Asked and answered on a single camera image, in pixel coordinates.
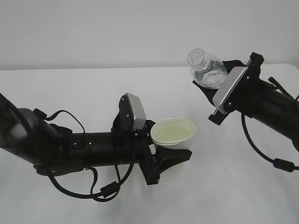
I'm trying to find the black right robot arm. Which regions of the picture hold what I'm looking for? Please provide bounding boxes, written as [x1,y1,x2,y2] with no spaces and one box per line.
[187,49,299,152]

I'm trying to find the white paper cup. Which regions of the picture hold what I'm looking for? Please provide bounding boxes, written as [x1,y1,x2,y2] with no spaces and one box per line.
[150,118,197,149]

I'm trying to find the black left camera cable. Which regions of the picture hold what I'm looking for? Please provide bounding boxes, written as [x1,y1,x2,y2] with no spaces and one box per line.
[44,109,136,203]

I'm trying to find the black camera cable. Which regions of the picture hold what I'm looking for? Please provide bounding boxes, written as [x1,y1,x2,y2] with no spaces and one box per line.
[242,77,299,173]
[44,109,136,203]

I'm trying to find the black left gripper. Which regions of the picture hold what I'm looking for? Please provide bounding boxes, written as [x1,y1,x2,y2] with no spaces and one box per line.
[112,116,192,185]

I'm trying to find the clear plastic water bottle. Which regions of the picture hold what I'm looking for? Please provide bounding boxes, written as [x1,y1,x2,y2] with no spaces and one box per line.
[187,49,228,89]

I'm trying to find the black right camera cable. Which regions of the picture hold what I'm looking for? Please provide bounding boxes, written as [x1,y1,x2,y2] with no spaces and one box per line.
[242,77,299,173]

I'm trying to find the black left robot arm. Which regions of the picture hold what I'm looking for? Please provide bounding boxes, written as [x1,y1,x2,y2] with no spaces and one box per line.
[0,93,192,185]

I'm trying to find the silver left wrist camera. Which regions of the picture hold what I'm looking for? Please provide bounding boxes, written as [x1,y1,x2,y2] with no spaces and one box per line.
[119,92,146,131]

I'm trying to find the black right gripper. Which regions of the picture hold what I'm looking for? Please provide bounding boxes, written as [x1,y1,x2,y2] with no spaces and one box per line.
[192,52,264,124]

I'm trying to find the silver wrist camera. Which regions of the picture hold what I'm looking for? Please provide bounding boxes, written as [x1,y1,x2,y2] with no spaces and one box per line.
[119,92,146,131]
[213,66,248,115]

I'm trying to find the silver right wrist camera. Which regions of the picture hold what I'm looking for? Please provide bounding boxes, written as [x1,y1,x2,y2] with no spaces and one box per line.
[213,66,248,115]

